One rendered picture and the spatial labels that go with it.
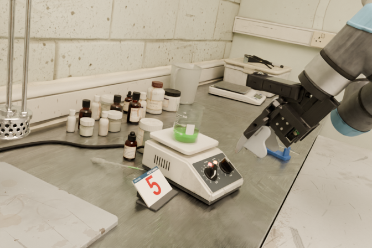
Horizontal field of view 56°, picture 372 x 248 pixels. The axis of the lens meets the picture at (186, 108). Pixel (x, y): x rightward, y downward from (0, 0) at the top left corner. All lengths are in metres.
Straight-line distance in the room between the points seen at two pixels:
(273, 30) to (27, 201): 1.78
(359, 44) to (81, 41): 0.78
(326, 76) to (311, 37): 1.52
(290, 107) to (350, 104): 0.11
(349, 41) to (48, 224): 0.55
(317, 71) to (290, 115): 0.09
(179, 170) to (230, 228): 0.16
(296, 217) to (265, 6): 1.65
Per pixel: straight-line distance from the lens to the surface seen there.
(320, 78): 0.63
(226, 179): 0.77
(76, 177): 0.77
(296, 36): 2.16
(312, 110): 0.66
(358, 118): 0.72
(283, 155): 1.06
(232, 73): 1.93
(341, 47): 0.63
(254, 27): 2.21
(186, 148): 0.75
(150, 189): 0.71
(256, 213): 0.75
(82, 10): 1.10
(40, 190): 0.70
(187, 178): 0.74
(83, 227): 0.61
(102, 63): 1.21
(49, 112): 1.02
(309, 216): 0.81
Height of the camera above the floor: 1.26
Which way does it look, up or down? 15 degrees down
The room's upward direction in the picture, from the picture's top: 10 degrees clockwise
